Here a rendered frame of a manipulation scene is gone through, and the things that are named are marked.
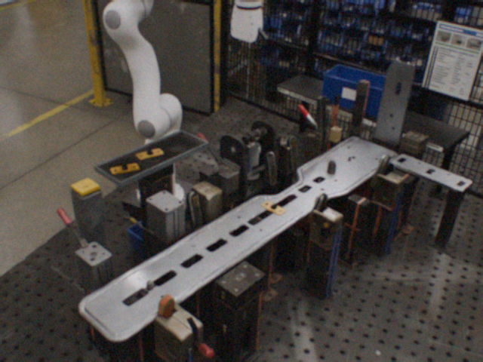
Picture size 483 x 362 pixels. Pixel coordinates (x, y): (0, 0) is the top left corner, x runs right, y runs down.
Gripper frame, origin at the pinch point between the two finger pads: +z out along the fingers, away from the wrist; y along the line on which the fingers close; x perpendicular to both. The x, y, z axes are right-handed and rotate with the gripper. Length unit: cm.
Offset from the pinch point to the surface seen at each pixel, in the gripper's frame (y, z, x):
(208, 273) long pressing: 32, 45, -49
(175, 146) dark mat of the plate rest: -7.9, 28.7, -25.1
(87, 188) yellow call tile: -6, 29, -60
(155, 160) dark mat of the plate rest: -5.6, 28.7, -35.8
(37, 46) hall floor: -451, 145, 155
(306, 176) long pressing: 21, 45, 14
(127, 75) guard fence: -244, 112, 126
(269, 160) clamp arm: 11.8, 36.6, 2.0
